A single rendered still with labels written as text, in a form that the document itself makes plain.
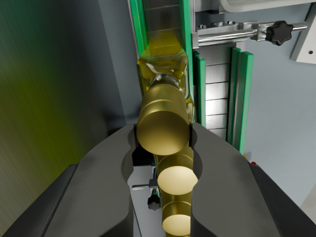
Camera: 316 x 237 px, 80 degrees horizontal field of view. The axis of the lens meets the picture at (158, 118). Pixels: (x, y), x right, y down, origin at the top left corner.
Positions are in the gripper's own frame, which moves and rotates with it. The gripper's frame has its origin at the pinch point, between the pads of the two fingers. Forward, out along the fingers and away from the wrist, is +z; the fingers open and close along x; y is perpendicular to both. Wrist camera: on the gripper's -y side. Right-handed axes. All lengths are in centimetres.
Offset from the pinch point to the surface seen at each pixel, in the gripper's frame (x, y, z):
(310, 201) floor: 134, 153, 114
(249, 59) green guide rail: 13.3, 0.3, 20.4
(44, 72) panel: -12.0, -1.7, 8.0
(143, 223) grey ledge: -8, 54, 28
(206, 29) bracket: 7.6, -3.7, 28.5
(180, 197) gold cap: 1.5, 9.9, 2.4
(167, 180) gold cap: 0.2, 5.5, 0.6
